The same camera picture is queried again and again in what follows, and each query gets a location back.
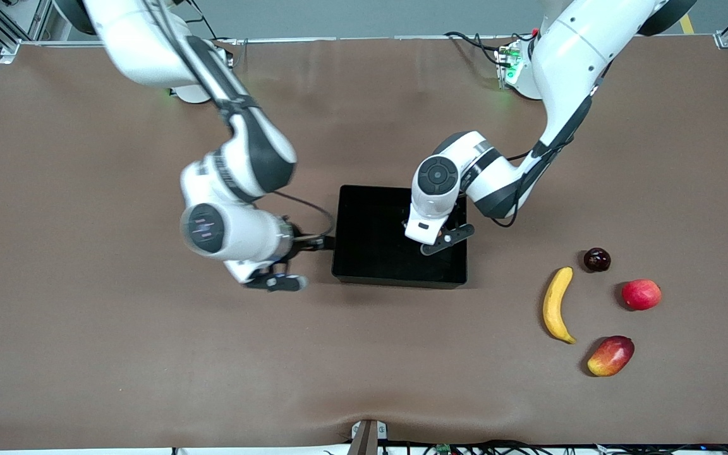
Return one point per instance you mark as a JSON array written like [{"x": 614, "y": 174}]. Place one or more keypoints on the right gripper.
[{"x": 299, "y": 244}]

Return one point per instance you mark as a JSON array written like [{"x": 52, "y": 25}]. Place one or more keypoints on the yellow banana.
[{"x": 552, "y": 309}]

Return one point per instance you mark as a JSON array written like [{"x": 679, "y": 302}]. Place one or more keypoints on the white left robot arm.
[{"x": 572, "y": 50}]

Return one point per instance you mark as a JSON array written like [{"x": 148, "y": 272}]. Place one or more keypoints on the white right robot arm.
[{"x": 143, "y": 57}]

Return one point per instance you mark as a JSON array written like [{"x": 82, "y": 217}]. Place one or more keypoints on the black plastic box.
[{"x": 370, "y": 253}]

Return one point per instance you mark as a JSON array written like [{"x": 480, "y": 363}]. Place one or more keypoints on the red apple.
[{"x": 641, "y": 294}]

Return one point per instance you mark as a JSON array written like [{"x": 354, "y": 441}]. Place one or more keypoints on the circuit board with green light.
[{"x": 512, "y": 66}]

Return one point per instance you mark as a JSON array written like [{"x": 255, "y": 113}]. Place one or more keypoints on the dark purple plum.
[{"x": 596, "y": 260}]

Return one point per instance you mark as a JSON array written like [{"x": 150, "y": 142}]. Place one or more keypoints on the red yellow mango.
[{"x": 610, "y": 356}]

